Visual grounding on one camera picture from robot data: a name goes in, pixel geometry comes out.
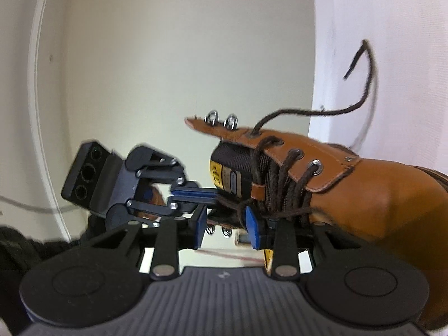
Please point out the brown leather boot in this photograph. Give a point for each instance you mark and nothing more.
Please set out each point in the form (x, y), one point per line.
(367, 203)

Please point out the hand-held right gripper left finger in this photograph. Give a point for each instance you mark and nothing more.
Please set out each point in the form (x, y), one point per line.
(200, 229)

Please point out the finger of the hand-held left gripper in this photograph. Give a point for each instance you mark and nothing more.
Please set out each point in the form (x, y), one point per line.
(185, 203)
(196, 191)

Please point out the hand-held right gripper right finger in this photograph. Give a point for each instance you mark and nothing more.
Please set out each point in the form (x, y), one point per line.
(252, 227)

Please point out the dark brown shoelace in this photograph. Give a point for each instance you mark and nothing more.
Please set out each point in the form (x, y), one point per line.
(280, 178)

